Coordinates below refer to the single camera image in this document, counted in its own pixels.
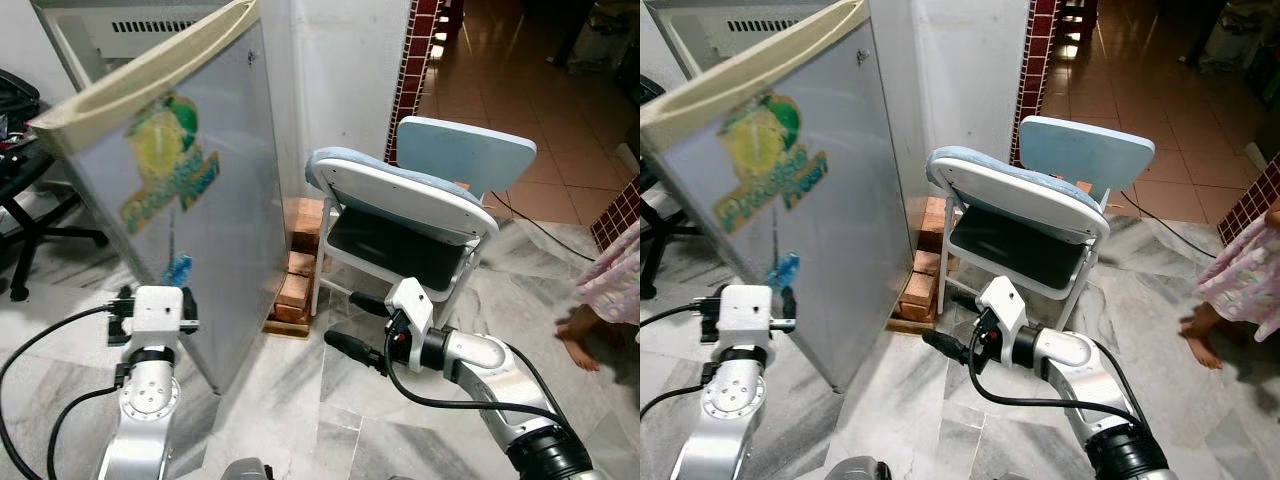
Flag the child in pink dress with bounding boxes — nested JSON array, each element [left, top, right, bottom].
[[1180, 200, 1280, 371], [555, 220, 641, 373]]

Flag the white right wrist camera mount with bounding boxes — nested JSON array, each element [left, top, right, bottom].
[[385, 278, 434, 346], [975, 277, 1028, 341]]

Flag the white folding chair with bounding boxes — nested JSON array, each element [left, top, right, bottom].
[[305, 148, 501, 331], [925, 148, 1113, 331]]

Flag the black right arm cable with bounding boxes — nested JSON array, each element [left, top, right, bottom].
[[383, 355, 566, 426], [965, 355, 1146, 426], [500, 342, 571, 421], [1090, 340, 1151, 416]]

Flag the blue chair cushion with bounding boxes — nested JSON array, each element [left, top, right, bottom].
[[927, 147, 1113, 216], [308, 148, 501, 216]]

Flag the black floor cable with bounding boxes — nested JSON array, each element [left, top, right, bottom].
[[1120, 190, 1221, 259], [480, 190, 596, 263]]

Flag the silver fridge door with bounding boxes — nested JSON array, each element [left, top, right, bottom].
[[28, 0, 293, 394], [640, 0, 916, 393]]

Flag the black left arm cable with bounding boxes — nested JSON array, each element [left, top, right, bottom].
[[640, 383, 713, 480], [45, 385, 123, 480], [0, 305, 113, 480], [640, 303, 704, 331]]

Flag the Precise Fresh fruit sticker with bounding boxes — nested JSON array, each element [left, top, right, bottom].
[[712, 92, 829, 236], [120, 92, 221, 236]]

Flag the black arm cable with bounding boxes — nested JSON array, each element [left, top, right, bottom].
[[1090, 340, 1151, 416], [500, 342, 571, 421], [965, 355, 1146, 426], [45, 385, 123, 480], [383, 355, 566, 426], [640, 383, 713, 480], [640, 303, 704, 331], [0, 305, 113, 480]]

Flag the white fridge cabinet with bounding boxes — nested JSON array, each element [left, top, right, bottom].
[[30, 0, 236, 91], [645, 0, 851, 71]]

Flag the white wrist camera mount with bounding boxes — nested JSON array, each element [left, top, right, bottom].
[[975, 277, 1028, 341], [385, 278, 434, 346], [130, 286, 186, 348], [720, 285, 774, 346]]

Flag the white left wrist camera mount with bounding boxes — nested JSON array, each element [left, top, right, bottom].
[[130, 286, 186, 348], [720, 285, 774, 346]]

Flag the light blue padded panel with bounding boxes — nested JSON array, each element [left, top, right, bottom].
[[397, 116, 538, 201], [1018, 116, 1156, 204]]

